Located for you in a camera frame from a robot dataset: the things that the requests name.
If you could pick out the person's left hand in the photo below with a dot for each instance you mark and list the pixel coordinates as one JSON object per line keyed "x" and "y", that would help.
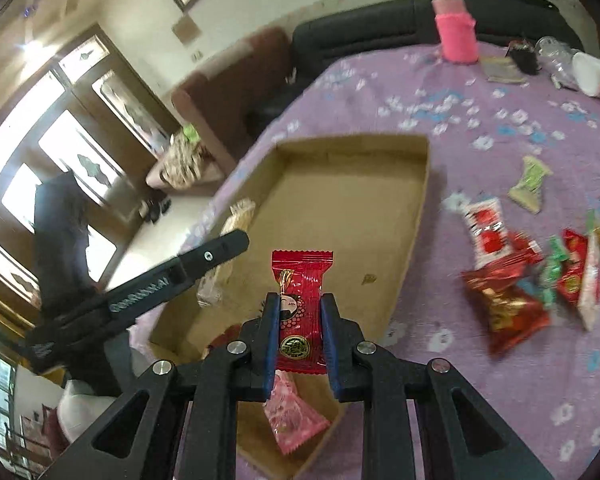
{"x": 87, "y": 410}

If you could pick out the beige and green candy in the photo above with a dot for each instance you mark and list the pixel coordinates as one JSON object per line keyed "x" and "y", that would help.
{"x": 530, "y": 182}

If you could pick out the clear plastic cup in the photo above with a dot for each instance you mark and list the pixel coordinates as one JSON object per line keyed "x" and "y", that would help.
{"x": 552, "y": 57}

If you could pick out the wooden cabinet with glass doors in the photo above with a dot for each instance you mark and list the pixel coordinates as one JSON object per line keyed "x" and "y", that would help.
{"x": 55, "y": 125}

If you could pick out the red packet with green emblem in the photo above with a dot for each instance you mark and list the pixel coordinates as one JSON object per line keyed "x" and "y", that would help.
{"x": 572, "y": 265}

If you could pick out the brown armchair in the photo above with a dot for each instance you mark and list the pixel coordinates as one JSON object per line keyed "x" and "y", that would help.
{"x": 230, "y": 85}

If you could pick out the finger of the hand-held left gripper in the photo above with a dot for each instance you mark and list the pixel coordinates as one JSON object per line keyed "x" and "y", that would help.
{"x": 207, "y": 256}

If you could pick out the pink snack packet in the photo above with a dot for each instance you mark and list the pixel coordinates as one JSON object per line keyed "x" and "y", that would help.
{"x": 292, "y": 420}

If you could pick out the cream snack packet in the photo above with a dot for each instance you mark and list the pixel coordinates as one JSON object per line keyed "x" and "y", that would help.
{"x": 590, "y": 290}

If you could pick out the person's left forearm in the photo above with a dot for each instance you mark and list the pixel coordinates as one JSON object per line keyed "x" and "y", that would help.
{"x": 56, "y": 432}

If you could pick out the shallow cardboard box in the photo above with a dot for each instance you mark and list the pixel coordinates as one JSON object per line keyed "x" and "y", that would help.
{"x": 330, "y": 200}

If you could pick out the beige snack packet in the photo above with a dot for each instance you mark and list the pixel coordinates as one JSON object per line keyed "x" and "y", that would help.
{"x": 240, "y": 215}

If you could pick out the black shoes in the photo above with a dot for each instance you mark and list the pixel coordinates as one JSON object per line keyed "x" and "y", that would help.
{"x": 155, "y": 210}

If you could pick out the black sofa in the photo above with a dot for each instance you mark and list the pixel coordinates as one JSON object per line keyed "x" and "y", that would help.
{"x": 360, "y": 30}

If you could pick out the red candy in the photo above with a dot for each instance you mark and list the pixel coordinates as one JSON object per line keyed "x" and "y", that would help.
{"x": 300, "y": 280}

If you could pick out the red and white snack packet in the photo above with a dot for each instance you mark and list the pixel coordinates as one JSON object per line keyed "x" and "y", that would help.
{"x": 485, "y": 230}

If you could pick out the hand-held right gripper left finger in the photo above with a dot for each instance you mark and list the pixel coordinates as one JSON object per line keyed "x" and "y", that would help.
{"x": 267, "y": 345}

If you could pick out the white plastic jar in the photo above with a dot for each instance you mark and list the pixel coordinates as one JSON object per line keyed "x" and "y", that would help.
{"x": 592, "y": 75}

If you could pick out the purple floral tablecloth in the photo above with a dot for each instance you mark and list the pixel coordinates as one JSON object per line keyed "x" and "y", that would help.
{"x": 480, "y": 390}

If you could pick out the small black object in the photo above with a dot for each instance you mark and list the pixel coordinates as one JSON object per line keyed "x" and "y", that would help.
{"x": 524, "y": 57}

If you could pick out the floral patterned bag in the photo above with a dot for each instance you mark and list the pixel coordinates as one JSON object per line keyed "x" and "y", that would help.
{"x": 182, "y": 157}

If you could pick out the bottle with pink knit sleeve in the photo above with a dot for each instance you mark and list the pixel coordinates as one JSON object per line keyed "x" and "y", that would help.
{"x": 455, "y": 30}

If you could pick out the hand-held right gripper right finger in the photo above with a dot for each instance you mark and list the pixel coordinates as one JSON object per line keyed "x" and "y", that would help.
{"x": 330, "y": 345}

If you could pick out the large red snack packet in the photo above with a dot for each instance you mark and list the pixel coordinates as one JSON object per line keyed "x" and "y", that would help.
{"x": 510, "y": 310}

